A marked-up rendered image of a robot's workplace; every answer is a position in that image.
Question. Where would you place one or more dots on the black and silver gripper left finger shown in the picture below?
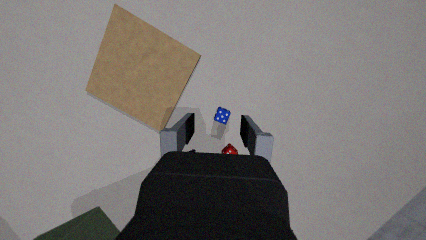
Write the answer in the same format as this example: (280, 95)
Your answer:
(175, 138)

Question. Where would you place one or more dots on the red die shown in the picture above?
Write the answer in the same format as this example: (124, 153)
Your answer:
(229, 149)

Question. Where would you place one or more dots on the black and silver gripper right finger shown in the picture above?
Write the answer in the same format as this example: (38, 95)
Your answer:
(258, 142)

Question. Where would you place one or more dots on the tan square mat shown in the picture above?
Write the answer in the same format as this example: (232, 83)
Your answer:
(140, 69)

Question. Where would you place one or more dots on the blue die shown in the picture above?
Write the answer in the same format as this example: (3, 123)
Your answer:
(222, 115)

